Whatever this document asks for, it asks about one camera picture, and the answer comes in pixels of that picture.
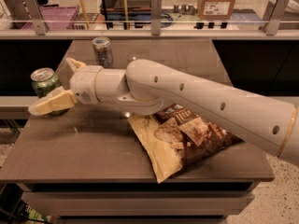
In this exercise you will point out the yellow pole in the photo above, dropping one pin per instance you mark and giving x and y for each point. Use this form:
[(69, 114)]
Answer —
[(82, 5)]

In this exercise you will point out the left metal railing post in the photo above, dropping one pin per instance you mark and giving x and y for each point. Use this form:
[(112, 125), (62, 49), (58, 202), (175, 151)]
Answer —
[(40, 26)]

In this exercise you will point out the brown cardboard box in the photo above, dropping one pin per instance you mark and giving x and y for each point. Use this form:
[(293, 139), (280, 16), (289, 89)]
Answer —
[(215, 9)]

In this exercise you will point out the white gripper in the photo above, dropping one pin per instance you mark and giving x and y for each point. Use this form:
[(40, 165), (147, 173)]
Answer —
[(83, 84)]

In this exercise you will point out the grey table with drawers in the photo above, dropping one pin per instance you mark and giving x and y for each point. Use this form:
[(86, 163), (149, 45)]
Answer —
[(88, 167)]

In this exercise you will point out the middle metal railing post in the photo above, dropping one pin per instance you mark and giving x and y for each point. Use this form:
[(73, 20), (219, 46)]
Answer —
[(156, 14)]

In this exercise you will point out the green soda can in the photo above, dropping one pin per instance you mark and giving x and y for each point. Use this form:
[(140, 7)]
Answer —
[(45, 80)]

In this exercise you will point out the right metal railing post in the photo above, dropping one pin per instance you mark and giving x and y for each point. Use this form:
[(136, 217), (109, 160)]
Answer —
[(271, 27)]

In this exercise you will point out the metal railing post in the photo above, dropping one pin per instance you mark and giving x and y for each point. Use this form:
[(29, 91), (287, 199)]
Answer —
[(156, 14), (271, 27), (40, 26)]

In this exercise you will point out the sea salt chips bag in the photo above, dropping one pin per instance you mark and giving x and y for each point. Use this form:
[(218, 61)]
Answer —
[(176, 137)]

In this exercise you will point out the purple plastic crate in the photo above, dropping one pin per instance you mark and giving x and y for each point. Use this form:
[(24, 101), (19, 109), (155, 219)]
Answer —
[(59, 18)]

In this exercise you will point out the silver blue energy drink can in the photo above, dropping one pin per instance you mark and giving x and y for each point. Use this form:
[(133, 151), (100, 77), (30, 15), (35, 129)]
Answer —
[(103, 51)]

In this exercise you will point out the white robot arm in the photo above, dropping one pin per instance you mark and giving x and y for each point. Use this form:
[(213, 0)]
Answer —
[(143, 87)]

